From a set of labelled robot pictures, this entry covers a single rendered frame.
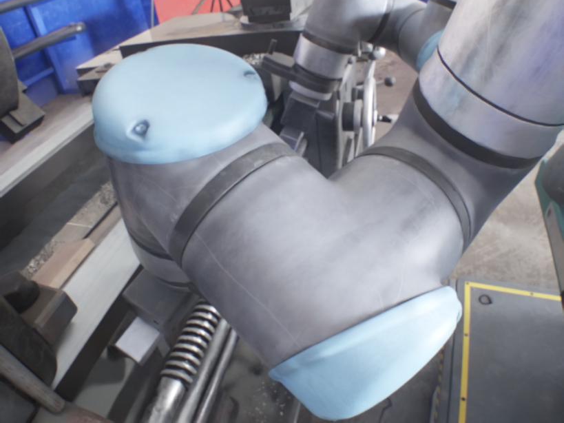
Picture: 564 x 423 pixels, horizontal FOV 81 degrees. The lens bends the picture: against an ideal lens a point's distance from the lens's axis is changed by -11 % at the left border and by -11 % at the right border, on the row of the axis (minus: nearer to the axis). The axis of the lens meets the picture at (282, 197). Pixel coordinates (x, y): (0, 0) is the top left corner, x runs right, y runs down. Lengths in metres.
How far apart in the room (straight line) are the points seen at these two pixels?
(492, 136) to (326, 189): 0.09
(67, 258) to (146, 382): 0.22
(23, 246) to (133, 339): 0.45
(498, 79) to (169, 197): 0.16
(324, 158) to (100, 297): 0.68
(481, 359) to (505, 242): 0.84
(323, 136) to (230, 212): 0.78
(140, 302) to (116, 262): 0.13
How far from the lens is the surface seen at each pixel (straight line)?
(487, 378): 0.94
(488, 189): 0.23
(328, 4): 0.59
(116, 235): 0.49
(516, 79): 0.19
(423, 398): 1.24
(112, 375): 0.51
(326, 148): 0.95
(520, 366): 0.98
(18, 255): 0.79
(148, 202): 0.19
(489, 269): 1.58
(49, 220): 0.82
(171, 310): 0.34
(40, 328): 0.39
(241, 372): 0.83
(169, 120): 0.17
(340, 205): 0.17
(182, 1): 3.78
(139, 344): 0.39
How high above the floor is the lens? 1.13
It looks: 38 degrees down
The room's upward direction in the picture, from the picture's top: 9 degrees counter-clockwise
